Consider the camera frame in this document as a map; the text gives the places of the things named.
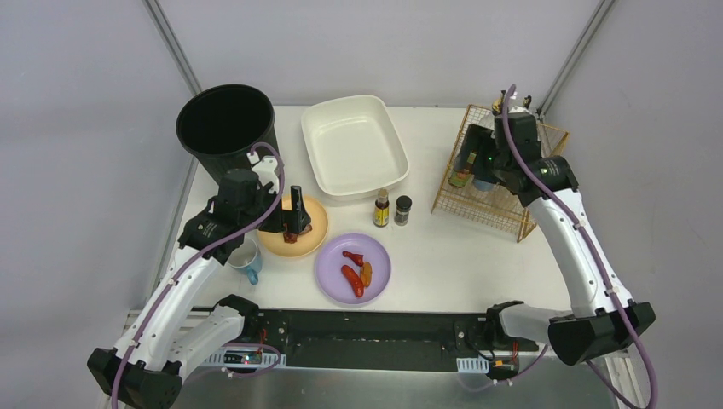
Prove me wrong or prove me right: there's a brown roasted meat piece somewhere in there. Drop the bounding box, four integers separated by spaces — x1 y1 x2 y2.
283 224 313 244

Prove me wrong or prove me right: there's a silver lid salt shaker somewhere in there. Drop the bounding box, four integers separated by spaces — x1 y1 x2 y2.
472 175 498 192

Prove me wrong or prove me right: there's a yellow cap sauce bottle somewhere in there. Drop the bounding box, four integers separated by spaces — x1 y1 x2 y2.
448 150 477 188

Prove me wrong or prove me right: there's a clear glass oil bottle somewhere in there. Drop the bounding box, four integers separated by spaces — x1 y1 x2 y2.
491 90 506 116

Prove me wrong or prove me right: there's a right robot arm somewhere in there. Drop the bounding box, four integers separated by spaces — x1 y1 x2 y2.
455 112 656 366

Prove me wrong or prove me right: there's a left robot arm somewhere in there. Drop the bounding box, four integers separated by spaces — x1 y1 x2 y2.
88 164 286 408

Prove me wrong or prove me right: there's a yellow plate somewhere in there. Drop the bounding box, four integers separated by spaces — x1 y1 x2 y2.
257 194 329 258

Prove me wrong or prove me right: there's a blue mug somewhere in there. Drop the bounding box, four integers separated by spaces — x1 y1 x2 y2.
227 238 263 285

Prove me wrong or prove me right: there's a purple plate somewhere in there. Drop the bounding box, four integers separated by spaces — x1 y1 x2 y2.
315 233 392 308

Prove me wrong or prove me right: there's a small red meat piece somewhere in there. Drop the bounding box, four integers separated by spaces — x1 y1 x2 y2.
342 251 365 267

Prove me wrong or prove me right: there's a yellow label sauce bottle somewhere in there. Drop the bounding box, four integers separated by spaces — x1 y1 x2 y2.
373 188 390 228

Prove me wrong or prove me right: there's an orange fried nugget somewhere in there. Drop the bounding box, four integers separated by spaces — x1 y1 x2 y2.
360 262 373 288

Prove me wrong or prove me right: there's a red sausage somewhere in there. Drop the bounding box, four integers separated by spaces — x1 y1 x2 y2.
340 265 365 298

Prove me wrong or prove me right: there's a white rectangular tub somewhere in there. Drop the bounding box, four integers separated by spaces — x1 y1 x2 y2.
301 95 410 201

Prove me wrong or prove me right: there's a black cap spice jar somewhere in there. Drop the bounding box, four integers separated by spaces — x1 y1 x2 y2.
394 195 413 226

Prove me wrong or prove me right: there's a black plastic bin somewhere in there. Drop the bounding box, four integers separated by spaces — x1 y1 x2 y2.
176 84 280 183

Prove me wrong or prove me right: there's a gold wire basket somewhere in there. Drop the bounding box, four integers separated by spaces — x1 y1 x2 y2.
431 104 537 243

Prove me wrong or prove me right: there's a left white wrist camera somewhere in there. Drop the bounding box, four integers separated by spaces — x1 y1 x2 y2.
246 153 281 194

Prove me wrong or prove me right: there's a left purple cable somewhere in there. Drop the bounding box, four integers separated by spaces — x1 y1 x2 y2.
110 141 287 409

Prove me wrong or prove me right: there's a purple cable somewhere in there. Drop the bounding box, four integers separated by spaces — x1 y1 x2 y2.
500 84 660 409
110 141 287 409

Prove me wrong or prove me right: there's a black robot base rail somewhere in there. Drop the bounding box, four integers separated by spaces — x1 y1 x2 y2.
126 307 628 377

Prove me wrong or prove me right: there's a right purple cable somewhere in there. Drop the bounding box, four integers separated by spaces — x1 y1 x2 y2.
500 84 660 409

